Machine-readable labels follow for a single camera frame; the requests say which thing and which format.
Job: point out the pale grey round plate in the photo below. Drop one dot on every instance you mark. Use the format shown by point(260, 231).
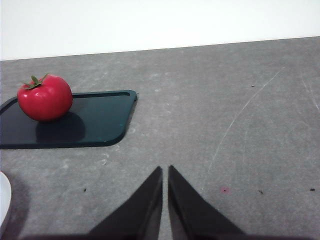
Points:
point(4, 195)

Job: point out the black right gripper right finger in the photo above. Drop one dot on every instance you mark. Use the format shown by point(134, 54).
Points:
point(190, 217)

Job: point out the dark rectangular cutting board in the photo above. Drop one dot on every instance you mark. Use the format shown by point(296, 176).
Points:
point(100, 120)

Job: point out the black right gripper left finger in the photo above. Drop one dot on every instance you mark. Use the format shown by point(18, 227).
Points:
point(140, 215)

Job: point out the red toy tomato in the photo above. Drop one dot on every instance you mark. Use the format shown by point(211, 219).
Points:
point(45, 100)

